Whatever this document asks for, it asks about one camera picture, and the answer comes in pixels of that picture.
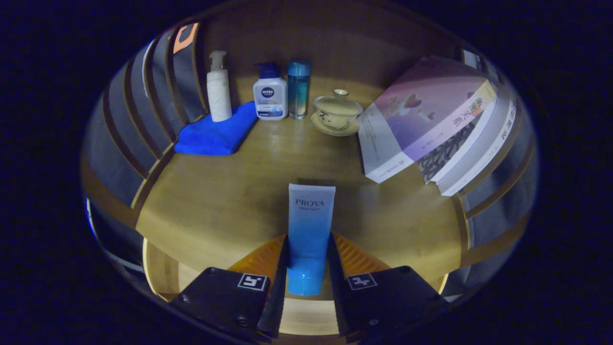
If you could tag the white bottle with blue cap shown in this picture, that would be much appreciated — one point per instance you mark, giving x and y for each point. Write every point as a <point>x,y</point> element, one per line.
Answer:
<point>270,98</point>

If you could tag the purple cover book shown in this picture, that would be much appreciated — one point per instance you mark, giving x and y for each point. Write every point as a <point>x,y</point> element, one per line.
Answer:
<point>421,120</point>

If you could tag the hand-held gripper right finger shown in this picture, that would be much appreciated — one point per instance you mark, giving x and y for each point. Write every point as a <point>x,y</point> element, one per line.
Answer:
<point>335,297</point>

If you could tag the white book with lettered spine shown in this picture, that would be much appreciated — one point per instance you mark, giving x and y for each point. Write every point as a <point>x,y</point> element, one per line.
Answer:
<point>479,167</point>

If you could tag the white pump bottle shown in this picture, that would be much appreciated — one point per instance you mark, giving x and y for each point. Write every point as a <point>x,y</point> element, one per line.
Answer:
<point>219,96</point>

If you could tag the plain white book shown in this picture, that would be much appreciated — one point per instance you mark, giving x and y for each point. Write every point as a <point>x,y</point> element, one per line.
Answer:
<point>467,153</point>

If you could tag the blue cosmetic tube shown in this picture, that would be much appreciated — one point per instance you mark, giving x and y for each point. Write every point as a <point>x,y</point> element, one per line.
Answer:
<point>309,230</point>

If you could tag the wooden countertop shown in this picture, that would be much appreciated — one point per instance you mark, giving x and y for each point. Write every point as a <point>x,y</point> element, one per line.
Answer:
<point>230,191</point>

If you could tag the lidded ceramic tea cup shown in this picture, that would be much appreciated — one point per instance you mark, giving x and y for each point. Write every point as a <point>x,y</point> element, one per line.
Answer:
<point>335,112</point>

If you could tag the patterned grey book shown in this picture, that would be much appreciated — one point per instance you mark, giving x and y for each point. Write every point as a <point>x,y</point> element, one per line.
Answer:
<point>445,151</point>

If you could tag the folded blue cloth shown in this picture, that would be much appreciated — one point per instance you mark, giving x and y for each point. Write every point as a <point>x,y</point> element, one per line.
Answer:
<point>210,136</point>

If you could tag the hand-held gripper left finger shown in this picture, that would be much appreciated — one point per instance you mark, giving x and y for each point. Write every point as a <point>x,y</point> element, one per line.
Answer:
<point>278,306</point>

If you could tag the wooden cabinet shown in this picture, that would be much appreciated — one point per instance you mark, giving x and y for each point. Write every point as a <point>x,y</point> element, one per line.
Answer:
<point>268,33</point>

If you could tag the teal translucent bottle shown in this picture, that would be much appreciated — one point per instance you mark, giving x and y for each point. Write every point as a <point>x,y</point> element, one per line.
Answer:
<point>299,91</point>

